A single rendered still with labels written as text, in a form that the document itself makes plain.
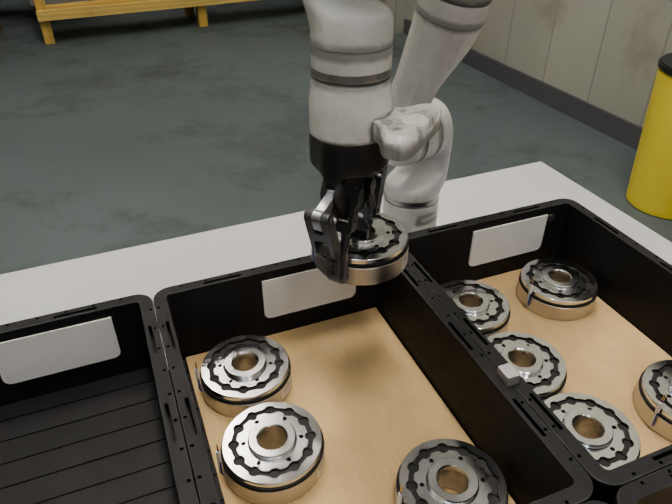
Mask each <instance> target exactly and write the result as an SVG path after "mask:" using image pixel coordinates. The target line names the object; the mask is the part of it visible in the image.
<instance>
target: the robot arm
mask: <svg viewBox="0 0 672 504"><path fill-rule="evenodd" d="M302 1H303V4H304V8H305V11H306V15H307V18H308V22H309V28H310V68H311V79H310V89H309V102H308V106H309V145H310V161H311V163H312V165H313V166H314V167H315V168H316V169H317V170H318V171H319V172H320V174H321V175H322V177H323V181H322V187H321V191H320V197H321V202H320V203H319V205H318V206H317V208H316V209H312V208H306V210H305V212H304V221H305V225H306V228H307V232H308V235H309V239H310V242H311V246H312V250H313V252H314V253H316V254H320V255H324V256H326V276H327V278H328V279H329V280H331V281H334V282H337V283H340V284H344V283H345V282H346V281H347V280H348V263H349V252H348V250H349V244H350V237H351V235H353V236H356V237H368V236H369V229H368V228H371V226H372V224H373V215H378V214H379V212H380V207H381V202H382V196H383V191H384V198H383V213H385V214H387V215H390V216H392V217H394V218H395V219H397V220H398V221H400V222H401V223H402V224H403V225H404V226H405V228H406V230H407V232H408V233H409V232H414V231H418V230H423V229H427V228H432V227H436V222H437V212H438V203H439V194H440V190H441V188H442V187H443V185H444V183H445V181H446V177H447V172H448V166H449V160H450V155H451V149H452V142H453V123H452V118H451V115H450V112H449V110H448V108H447V107H446V105H445V104H444V103H443V102H442V101H440V100H439V99H437V98H434V97H435V95H436V93H437V91H438V90H439V88H440V87H441V85H442V84H443V83H444V81H445V80H446V79H447V77H448V76H449V75H450V74H451V73H452V71H453V70H454V69H455V68H456V67H457V65H458V64H459V63H460V62H461V60H462V59H463V58H464V56H465V55H466V54H467V53H468V51H469V50H470V48H471V47H472V45H473V44H474V42H475V41H476V39H477V37H478V35H479V34H480V31H481V29H482V27H483V24H484V22H485V19H486V16H487V14H488V11H489V8H490V6H491V3H492V0H417V2H416V6H415V10H414V14H413V19H412V23H411V26H410V30H409V33H408V36H407V39H406V43H405V46H404V49H403V52H402V56H401V59H400V62H399V66H398V69H397V72H396V74H395V77H394V80H393V82H392V84H391V74H392V56H393V36H394V18H393V14H392V11H391V9H390V8H389V7H388V6H387V5H386V4H384V3H383V2H381V1H379V0H302ZM388 164H390V165H392V166H396V167H395V168H394V169H393V170H392V171H391V172H390V173H389V174H388V176H387V177H386V174H387V168H388ZM333 216H334V217H337V218H340V219H344V220H348V222H343V221H340V220H337V219H335V218H334V217H333ZM337 232H340V233H341V242H339V240H338V235H337Z"/></svg>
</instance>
